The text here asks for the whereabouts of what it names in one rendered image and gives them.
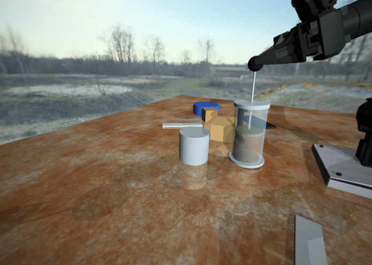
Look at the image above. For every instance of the glass french press with black knob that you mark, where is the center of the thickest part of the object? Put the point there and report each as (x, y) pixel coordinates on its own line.
(250, 118)

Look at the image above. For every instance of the grey cylinder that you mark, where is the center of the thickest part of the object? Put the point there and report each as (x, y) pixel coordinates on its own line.
(193, 145)

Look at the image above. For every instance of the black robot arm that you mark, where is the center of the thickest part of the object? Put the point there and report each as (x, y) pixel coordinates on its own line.
(309, 8)

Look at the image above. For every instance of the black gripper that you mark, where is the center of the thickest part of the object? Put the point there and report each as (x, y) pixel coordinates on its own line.
(322, 39)

